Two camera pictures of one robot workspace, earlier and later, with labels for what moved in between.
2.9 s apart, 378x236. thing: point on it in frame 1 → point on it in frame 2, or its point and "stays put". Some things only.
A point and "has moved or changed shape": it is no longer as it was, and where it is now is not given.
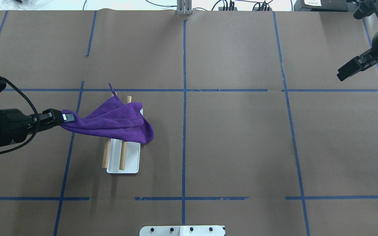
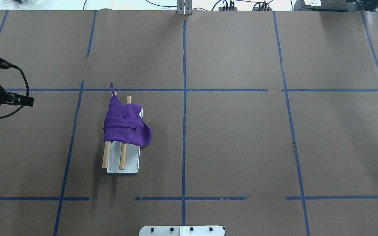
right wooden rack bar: x=124 y=148 stays put
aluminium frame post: x=184 y=7 stays put
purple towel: x=115 y=118 has moved or changed shape
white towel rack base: x=132 y=162 stays put
